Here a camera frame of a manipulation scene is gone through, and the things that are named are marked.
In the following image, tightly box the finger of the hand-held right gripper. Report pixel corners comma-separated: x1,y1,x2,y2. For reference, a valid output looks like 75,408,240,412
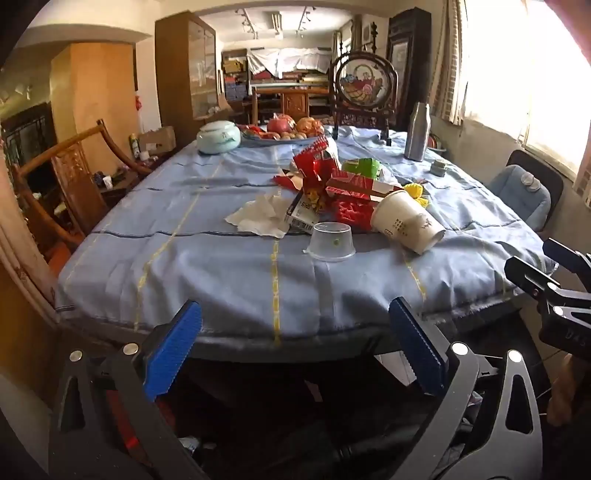
542,237,591,278
504,256,561,301

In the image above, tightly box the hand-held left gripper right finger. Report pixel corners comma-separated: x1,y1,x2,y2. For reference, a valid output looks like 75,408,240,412
388,296,544,480

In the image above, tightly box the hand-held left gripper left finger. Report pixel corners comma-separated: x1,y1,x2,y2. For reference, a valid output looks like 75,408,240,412
48,299,208,480

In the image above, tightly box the white paper cup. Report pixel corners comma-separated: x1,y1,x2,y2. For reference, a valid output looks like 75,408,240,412
370,189,446,256

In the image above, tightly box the clear plastic cup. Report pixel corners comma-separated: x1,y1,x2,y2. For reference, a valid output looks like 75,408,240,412
303,222,356,262

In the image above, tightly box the yellow spiky ball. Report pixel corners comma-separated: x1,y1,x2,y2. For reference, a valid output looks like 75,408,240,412
401,182,430,210

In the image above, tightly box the red wrapper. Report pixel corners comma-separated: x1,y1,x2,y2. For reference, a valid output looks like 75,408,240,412
330,196,377,230

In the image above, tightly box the white paper towel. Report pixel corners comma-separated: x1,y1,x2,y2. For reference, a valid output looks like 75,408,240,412
225,191,301,239

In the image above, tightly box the black white barcode packet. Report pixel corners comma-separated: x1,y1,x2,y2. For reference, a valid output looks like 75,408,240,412
286,189,324,232

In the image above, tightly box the red striped snack bag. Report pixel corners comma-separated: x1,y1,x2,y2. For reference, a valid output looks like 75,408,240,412
292,135,342,195

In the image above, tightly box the person's right hand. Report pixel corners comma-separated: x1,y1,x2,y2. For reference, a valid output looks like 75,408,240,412
548,355,578,428

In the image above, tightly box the black chair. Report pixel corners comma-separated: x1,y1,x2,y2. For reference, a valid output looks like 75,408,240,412
505,150,565,222

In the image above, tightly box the dark side table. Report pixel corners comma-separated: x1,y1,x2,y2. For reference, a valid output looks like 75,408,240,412
92,161,158,208

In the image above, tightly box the stainless steel bottle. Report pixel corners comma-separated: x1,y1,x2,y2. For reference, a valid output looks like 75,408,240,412
404,102,431,162

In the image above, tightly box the floral white curtain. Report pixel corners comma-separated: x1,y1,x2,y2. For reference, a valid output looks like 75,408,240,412
0,152,63,324

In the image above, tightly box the green tissue pack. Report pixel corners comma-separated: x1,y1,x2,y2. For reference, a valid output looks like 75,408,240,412
342,158,386,182

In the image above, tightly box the carved wooden armchair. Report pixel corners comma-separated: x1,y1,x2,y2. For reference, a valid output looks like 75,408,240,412
9,119,153,259

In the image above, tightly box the window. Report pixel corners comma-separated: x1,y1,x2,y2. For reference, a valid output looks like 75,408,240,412
462,0,591,195

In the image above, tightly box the pale blue ceramic lidded jar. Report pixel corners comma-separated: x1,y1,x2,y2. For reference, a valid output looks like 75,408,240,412
196,119,242,155

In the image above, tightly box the blue fruit plate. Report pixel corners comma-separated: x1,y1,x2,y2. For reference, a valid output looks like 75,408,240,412
240,129,326,147

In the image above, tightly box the beige curtain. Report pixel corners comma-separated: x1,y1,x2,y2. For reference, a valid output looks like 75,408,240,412
429,0,467,125

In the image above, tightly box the orange wrapped fruit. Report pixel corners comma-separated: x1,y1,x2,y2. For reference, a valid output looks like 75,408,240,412
295,116,325,137

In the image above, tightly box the red pomegranate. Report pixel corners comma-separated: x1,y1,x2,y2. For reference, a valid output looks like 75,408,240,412
267,113,296,136

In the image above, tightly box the round embroidered table screen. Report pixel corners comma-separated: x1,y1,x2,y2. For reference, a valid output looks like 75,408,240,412
329,52,399,146

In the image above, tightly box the dark wooden cabinet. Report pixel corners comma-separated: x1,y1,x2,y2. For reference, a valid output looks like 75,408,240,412
387,7,432,132

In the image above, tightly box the wooden chair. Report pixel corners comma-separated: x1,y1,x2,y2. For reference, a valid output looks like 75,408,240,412
252,88,333,125

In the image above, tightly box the wooden display cabinet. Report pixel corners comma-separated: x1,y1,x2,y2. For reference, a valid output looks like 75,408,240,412
154,11,232,137

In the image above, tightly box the white dust sheet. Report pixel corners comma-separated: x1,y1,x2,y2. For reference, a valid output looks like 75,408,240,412
247,46,333,78

